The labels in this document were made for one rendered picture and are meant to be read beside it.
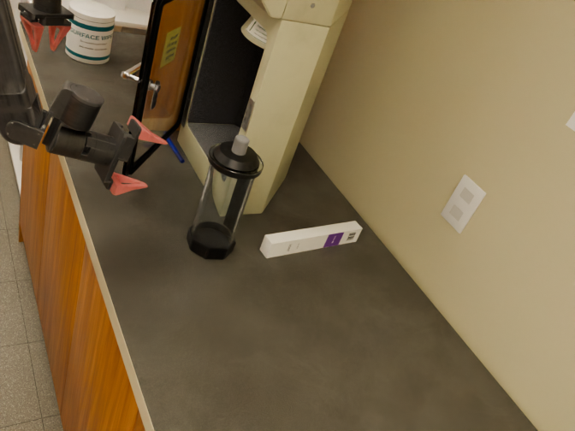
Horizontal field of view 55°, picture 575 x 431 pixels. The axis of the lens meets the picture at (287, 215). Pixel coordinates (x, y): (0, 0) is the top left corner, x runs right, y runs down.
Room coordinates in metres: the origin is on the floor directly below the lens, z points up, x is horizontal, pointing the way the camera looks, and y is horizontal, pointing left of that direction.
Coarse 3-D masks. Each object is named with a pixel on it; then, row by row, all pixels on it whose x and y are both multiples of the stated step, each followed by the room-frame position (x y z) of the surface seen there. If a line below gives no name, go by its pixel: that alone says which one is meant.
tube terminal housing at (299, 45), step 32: (288, 0) 1.03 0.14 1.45; (320, 0) 1.08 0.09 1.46; (352, 0) 1.29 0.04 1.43; (288, 32) 1.05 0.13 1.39; (320, 32) 1.09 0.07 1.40; (288, 64) 1.06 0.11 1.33; (320, 64) 1.17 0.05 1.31; (192, 96) 1.26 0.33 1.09; (256, 96) 1.04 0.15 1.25; (288, 96) 1.08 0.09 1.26; (256, 128) 1.05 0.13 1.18; (288, 128) 1.10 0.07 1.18; (192, 160) 1.19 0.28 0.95; (288, 160) 1.24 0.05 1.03; (256, 192) 1.08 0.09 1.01
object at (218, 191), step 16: (208, 160) 0.89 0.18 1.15; (208, 176) 0.90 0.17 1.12; (224, 176) 0.88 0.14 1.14; (208, 192) 0.89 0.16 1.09; (224, 192) 0.88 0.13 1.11; (240, 192) 0.89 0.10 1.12; (208, 208) 0.88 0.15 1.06; (224, 208) 0.88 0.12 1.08; (240, 208) 0.90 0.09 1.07; (208, 224) 0.88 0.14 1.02; (224, 224) 0.88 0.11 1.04; (208, 240) 0.88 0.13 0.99; (224, 240) 0.89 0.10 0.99
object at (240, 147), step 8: (240, 136) 0.93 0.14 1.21; (224, 144) 0.93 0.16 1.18; (232, 144) 0.94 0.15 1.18; (240, 144) 0.91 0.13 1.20; (248, 144) 0.92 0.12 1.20; (216, 152) 0.90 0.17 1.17; (224, 152) 0.90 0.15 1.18; (232, 152) 0.91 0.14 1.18; (240, 152) 0.91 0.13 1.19; (248, 152) 0.93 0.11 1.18; (224, 160) 0.88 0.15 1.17; (232, 160) 0.88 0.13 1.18; (240, 160) 0.89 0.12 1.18; (248, 160) 0.91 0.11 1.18; (256, 160) 0.92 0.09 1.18; (232, 168) 0.88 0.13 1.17; (240, 168) 0.88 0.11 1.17; (248, 168) 0.89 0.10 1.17
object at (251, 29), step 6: (252, 18) 1.17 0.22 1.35; (246, 24) 1.17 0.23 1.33; (252, 24) 1.15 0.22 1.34; (258, 24) 1.15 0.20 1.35; (246, 30) 1.15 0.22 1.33; (252, 30) 1.14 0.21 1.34; (258, 30) 1.14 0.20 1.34; (264, 30) 1.13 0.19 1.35; (246, 36) 1.14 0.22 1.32; (252, 36) 1.13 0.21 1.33; (258, 36) 1.13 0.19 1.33; (264, 36) 1.13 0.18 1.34; (252, 42) 1.13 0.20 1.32; (258, 42) 1.12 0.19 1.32; (264, 42) 1.12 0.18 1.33
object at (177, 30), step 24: (192, 0) 1.15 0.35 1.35; (168, 24) 1.04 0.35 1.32; (192, 24) 1.18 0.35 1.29; (144, 48) 0.96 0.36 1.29; (168, 48) 1.06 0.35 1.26; (192, 48) 1.22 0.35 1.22; (168, 72) 1.09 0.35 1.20; (168, 96) 1.13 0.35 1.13; (144, 120) 1.01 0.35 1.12; (168, 120) 1.16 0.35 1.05; (144, 144) 1.03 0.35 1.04
